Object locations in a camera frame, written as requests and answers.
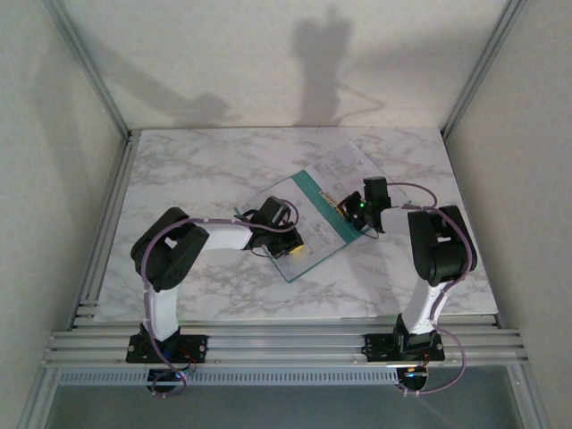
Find teal file folder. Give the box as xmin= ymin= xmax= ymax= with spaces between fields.
xmin=267 ymin=168 xmax=375 ymax=284

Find aluminium mounting rails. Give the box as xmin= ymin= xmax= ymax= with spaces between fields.
xmin=40 ymin=315 xmax=532 ymax=370

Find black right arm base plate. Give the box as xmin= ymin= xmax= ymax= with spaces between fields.
xmin=364 ymin=332 xmax=446 ymax=363

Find grey slotted cable duct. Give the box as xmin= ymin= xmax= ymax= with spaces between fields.
xmin=56 ymin=368 xmax=400 ymax=386

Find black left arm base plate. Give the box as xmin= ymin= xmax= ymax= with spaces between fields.
xmin=126 ymin=333 xmax=210 ymax=364

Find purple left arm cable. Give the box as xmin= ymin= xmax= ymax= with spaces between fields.
xmin=139 ymin=198 xmax=301 ymax=400

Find aluminium side rail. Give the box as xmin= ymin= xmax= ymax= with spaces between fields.
xmin=69 ymin=131 xmax=140 ymax=330

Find aluminium frame post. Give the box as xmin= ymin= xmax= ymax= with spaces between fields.
xmin=440 ymin=0 xmax=529 ymax=139
xmin=42 ymin=0 xmax=131 ymax=140

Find aluminium frame leg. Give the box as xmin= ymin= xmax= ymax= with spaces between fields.
xmin=15 ymin=366 xmax=59 ymax=429
xmin=507 ymin=364 xmax=553 ymax=429

